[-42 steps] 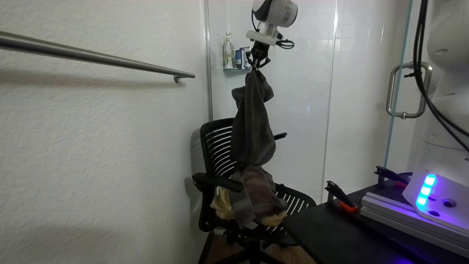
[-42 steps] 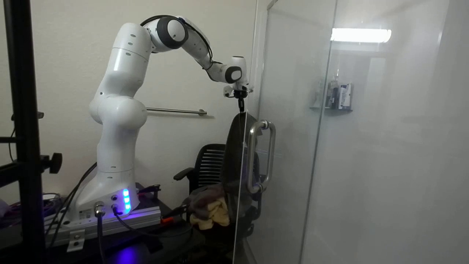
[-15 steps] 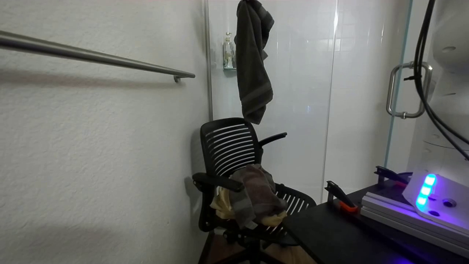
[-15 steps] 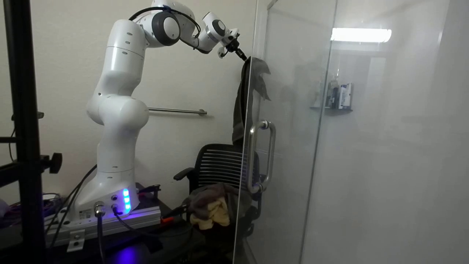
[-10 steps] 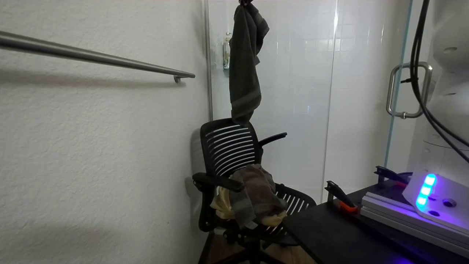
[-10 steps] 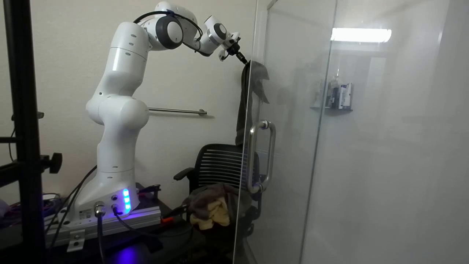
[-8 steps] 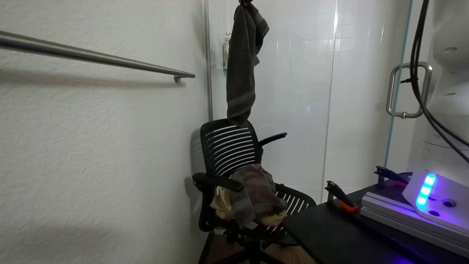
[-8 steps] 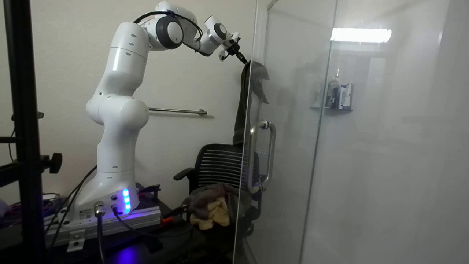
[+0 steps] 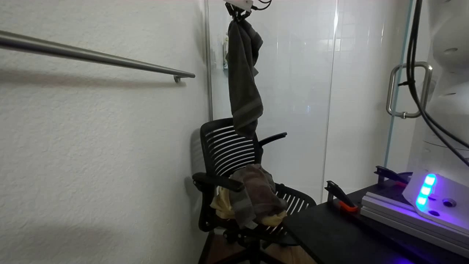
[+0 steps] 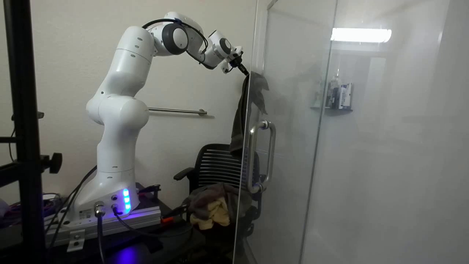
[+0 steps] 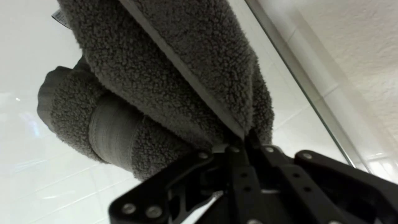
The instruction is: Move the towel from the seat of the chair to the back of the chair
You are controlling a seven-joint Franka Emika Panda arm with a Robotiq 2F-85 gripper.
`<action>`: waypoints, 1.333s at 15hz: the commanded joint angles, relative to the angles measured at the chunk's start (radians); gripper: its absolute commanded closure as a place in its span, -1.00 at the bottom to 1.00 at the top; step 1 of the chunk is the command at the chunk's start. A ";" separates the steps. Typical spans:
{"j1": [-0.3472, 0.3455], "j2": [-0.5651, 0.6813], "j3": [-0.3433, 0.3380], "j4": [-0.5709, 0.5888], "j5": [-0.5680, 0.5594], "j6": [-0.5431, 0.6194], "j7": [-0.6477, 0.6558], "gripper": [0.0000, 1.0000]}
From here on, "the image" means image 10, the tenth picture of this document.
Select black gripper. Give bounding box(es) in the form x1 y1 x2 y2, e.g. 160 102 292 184
223 45 251 77

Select dark grey towel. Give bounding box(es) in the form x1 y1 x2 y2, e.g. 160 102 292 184
228 70 272 155

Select black mesh office chair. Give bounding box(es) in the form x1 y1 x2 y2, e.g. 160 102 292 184
174 143 264 241

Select brown grey towel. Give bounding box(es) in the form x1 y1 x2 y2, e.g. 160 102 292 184
187 182 239 221

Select white soap bottle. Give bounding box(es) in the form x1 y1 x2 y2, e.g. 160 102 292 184
327 68 342 111

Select glass shower door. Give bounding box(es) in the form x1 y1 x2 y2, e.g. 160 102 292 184
232 0 341 264

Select yellow cloth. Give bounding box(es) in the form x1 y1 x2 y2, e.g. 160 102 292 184
190 197 234 232

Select dark blue clamp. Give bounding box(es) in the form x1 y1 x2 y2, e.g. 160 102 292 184
135 184 163 203

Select black orange clamp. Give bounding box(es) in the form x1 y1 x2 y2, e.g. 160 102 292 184
160 204 191 228

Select black stand knob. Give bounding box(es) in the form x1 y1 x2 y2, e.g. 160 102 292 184
40 152 65 177

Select device with blue lights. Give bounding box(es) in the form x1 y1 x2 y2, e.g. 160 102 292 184
43 204 165 247

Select black stand pole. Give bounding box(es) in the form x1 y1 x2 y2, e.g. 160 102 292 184
0 0 49 264

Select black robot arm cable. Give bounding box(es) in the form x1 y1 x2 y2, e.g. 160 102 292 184
141 18 212 52

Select metal wall towel bar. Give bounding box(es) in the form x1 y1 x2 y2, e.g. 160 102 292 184
147 106 210 119

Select chrome door handle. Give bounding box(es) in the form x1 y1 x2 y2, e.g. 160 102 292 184
245 119 279 196

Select small shower wall shelf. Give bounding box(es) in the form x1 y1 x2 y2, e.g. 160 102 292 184
311 105 355 118

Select black base cable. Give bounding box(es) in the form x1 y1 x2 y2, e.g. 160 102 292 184
47 165 100 238
111 204 150 235
94 202 109 264

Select metal corner bracket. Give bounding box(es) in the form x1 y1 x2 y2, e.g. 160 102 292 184
67 229 89 254

